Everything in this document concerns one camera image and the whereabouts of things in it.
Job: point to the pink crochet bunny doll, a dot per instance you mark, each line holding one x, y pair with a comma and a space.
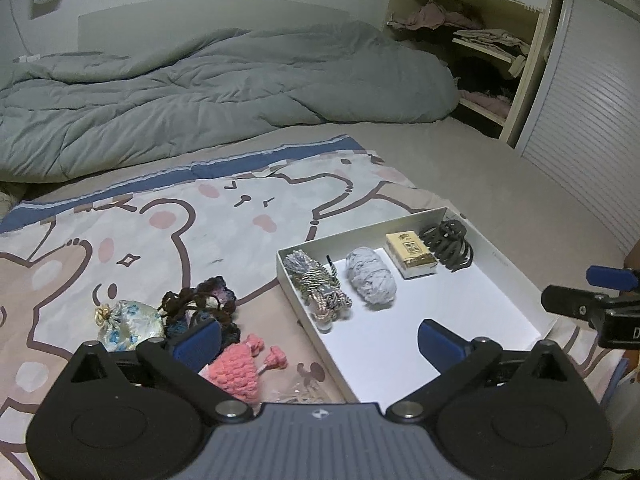
238, 368

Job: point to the white shallow cardboard box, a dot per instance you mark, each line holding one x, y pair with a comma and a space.
373, 354

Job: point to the blue floral satin pouch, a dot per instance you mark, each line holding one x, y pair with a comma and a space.
122, 326

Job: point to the cartoon bear blanket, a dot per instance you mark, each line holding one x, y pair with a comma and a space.
230, 218

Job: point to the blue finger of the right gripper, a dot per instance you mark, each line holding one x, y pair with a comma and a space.
611, 278

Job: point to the pink clothes in wardrobe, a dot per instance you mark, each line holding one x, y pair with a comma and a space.
434, 16

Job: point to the grey quilted duvet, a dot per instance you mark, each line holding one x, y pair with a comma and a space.
66, 116

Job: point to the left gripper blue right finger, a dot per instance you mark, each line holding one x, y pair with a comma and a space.
441, 347

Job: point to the open wooden wardrobe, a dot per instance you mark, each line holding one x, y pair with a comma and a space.
493, 67

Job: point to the yellow tissue pack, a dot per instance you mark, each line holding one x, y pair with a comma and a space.
410, 255

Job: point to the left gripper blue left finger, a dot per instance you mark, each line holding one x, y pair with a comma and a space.
198, 346

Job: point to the white grey yarn ball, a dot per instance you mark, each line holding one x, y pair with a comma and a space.
370, 277

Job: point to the white slatted wardrobe door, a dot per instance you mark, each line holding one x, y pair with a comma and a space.
583, 129

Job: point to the dark brown crochet pouch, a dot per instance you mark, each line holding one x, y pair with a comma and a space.
209, 300

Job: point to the dark brown hair claw clip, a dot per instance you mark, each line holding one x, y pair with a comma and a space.
446, 240

